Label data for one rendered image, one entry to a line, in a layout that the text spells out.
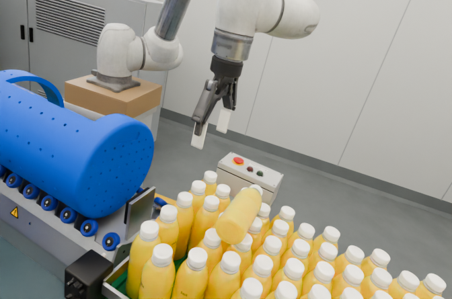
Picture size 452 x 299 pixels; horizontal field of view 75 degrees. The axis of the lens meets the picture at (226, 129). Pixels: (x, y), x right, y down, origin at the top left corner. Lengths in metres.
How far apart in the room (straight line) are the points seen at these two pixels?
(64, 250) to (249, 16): 0.76
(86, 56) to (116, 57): 1.37
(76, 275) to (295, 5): 0.74
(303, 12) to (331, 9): 2.61
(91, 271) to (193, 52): 3.12
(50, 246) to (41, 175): 0.23
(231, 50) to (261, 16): 0.10
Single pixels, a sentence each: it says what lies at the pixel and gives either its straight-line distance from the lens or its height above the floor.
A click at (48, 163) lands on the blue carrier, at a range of 0.82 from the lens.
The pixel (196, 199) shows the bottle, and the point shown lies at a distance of 0.84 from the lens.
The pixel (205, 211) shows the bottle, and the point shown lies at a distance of 0.79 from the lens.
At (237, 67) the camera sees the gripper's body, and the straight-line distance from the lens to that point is 0.68.
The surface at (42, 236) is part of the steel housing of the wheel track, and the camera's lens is 1.01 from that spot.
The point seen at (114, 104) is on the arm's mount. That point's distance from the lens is 1.36.
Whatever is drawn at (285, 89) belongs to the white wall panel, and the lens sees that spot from 3.43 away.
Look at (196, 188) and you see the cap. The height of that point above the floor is 1.09.
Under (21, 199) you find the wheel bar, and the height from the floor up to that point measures 0.92.
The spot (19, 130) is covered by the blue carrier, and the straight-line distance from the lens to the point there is 0.90.
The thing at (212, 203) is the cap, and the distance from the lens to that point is 0.78.
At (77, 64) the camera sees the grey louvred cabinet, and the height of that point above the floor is 0.82.
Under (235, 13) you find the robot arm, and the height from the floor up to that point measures 1.55.
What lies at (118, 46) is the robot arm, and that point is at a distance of 1.39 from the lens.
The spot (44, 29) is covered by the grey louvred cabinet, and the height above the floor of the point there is 1.03.
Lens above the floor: 1.57
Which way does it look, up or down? 23 degrees down
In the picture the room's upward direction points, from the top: 14 degrees clockwise
